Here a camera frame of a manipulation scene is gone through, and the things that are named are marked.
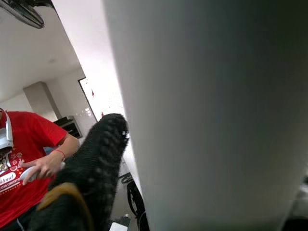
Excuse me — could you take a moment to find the person left hand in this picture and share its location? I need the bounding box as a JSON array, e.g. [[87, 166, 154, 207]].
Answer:
[[21, 151, 65, 180]]

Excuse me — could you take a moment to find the yellow rubber band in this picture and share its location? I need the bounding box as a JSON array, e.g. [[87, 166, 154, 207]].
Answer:
[[37, 182, 95, 231]]

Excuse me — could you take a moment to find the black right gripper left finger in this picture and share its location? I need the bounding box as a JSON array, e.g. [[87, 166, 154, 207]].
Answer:
[[30, 113, 129, 231]]

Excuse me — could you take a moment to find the white plastic table leg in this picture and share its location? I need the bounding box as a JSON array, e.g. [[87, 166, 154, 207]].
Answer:
[[101, 0, 308, 231]]

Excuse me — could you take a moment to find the red string bracelet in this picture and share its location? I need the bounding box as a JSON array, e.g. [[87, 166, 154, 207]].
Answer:
[[51, 149, 66, 159]]

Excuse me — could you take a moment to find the white VR headset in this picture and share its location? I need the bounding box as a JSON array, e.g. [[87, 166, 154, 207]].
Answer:
[[0, 107, 14, 151]]

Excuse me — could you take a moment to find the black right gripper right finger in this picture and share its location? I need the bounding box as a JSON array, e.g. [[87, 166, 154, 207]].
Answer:
[[281, 216, 308, 231]]

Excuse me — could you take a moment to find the white handheld controller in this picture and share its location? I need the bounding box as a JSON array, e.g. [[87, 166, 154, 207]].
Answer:
[[19, 161, 66, 186]]

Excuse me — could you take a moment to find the black ceiling fan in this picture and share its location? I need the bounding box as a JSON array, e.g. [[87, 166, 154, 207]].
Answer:
[[0, 0, 52, 29]]

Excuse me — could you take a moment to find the black oven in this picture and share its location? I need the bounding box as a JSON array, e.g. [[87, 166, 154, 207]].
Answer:
[[53, 115, 82, 140]]

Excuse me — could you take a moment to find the person in red shirt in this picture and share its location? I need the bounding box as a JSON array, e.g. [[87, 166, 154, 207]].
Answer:
[[0, 107, 80, 231]]

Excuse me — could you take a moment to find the black door frame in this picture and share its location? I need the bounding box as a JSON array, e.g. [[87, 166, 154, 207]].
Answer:
[[77, 76, 99, 123]]

